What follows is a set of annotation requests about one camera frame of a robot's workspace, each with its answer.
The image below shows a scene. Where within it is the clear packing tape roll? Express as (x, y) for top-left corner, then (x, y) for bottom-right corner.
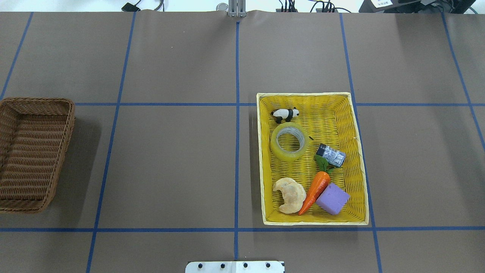
(270, 122), (310, 162)

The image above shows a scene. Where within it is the brown wicker basket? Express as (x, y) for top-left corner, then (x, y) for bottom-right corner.
(0, 97), (75, 214)

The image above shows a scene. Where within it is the panda toy figure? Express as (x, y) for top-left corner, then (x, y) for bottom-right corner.
(271, 107), (300, 124)

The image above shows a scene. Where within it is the toy croissant bread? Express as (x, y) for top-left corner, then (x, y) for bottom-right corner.
(272, 177), (307, 214)

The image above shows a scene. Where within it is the orange toy carrot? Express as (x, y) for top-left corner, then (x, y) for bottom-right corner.
(298, 154), (335, 216)

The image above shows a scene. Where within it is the purple foam block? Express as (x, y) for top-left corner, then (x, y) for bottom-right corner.
(315, 183), (350, 215)

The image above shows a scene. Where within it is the metal mounting post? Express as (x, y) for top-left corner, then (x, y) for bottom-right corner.
(227, 0), (247, 17)

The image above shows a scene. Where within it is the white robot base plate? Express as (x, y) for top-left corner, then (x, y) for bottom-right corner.
(185, 260), (285, 273)

